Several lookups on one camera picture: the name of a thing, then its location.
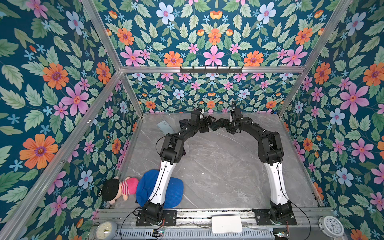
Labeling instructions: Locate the left round clock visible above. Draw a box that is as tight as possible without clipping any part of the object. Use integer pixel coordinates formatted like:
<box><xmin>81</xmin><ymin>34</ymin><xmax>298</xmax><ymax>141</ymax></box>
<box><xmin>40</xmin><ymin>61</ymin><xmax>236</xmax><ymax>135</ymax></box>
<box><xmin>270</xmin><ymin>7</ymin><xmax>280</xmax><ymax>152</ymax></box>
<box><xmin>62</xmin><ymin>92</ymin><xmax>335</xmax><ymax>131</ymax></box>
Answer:
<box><xmin>95</xmin><ymin>221</ymin><xmax>118</xmax><ymax>240</ymax></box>

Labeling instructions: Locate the plush doll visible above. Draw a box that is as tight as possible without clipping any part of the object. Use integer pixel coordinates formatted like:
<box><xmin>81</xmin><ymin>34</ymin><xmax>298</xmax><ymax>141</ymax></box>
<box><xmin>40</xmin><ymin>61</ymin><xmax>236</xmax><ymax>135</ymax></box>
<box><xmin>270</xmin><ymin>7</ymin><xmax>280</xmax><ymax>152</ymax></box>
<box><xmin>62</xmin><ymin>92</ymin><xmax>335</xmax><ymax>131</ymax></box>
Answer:
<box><xmin>101</xmin><ymin>177</ymin><xmax>139</xmax><ymax>204</ymax></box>

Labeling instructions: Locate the blue cap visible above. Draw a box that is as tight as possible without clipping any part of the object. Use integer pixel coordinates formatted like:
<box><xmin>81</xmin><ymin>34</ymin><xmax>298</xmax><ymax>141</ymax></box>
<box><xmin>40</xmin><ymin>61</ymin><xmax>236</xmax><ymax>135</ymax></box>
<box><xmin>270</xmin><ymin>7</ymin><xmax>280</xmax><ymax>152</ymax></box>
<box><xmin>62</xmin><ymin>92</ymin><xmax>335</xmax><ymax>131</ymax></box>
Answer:
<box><xmin>136</xmin><ymin>170</ymin><xmax>184</xmax><ymax>209</ymax></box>

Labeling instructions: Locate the white box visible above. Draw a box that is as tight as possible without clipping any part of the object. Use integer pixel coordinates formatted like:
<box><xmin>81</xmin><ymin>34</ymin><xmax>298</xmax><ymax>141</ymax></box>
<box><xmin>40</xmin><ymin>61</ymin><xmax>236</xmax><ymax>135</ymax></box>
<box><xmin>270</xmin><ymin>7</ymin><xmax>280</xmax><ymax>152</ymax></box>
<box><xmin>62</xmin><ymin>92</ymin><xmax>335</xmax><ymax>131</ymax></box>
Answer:
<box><xmin>211</xmin><ymin>215</ymin><xmax>243</xmax><ymax>234</ymax></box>

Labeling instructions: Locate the black hook rail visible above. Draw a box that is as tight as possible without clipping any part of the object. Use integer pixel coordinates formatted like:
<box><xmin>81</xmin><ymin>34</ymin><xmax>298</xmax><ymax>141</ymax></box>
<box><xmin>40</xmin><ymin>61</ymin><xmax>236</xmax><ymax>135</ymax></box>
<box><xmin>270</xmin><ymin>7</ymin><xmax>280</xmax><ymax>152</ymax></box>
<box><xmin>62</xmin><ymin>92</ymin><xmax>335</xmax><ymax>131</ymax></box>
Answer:
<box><xmin>179</xmin><ymin>66</ymin><xmax>243</xmax><ymax>74</ymax></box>

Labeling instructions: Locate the light blue phone case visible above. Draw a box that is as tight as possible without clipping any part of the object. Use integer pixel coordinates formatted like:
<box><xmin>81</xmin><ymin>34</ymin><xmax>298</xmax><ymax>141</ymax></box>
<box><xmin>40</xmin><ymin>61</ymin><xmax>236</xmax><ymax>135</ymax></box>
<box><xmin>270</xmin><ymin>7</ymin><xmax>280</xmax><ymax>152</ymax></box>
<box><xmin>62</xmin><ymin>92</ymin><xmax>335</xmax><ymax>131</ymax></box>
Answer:
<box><xmin>157</xmin><ymin>121</ymin><xmax>175</xmax><ymax>136</ymax></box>

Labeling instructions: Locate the right round clock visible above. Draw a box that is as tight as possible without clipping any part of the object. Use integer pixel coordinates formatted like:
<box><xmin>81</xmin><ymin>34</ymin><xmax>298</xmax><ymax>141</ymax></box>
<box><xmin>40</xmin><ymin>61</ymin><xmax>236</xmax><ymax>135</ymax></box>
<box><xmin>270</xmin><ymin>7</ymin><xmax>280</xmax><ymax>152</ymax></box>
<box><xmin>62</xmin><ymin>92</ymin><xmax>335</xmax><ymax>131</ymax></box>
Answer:
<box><xmin>318</xmin><ymin>216</ymin><xmax>345</xmax><ymax>238</ymax></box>

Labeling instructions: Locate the round clock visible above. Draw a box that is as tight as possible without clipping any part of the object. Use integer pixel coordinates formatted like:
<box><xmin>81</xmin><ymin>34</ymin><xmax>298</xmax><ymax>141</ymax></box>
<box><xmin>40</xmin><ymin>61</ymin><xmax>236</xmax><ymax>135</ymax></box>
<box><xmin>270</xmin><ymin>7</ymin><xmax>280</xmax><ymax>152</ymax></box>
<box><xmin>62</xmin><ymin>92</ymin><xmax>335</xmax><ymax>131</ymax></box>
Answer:
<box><xmin>318</xmin><ymin>216</ymin><xmax>345</xmax><ymax>238</ymax></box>
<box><xmin>95</xmin><ymin>221</ymin><xmax>118</xmax><ymax>240</ymax></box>

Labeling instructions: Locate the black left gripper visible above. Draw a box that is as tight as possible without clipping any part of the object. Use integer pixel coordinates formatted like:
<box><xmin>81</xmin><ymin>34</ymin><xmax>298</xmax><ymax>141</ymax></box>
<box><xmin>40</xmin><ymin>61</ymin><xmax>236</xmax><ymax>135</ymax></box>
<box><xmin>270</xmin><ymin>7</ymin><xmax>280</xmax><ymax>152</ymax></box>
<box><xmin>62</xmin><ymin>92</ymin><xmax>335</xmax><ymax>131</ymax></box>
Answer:
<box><xmin>194</xmin><ymin>114</ymin><xmax>215</xmax><ymax>129</ymax></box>

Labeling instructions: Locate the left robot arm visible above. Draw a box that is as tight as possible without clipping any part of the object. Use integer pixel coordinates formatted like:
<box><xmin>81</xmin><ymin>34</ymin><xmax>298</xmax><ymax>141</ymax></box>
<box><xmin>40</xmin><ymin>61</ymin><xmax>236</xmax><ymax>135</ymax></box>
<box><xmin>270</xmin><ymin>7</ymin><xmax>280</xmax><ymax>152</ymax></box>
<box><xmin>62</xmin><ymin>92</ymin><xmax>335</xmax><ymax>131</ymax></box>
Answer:
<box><xmin>136</xmin><ymin>109</ymin><xmax>216</xmax><ymax>227</ymax></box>

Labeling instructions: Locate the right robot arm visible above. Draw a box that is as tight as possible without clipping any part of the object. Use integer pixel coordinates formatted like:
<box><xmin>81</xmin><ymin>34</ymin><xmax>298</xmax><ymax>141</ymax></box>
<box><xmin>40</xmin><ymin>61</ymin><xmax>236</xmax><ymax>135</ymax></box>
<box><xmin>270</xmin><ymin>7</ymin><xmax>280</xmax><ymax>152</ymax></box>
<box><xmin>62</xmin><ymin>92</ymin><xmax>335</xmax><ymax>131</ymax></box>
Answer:
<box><xmin>212</xmin><ymin>102</ymin><xmax>297</xmax><ymax>225</ymax></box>

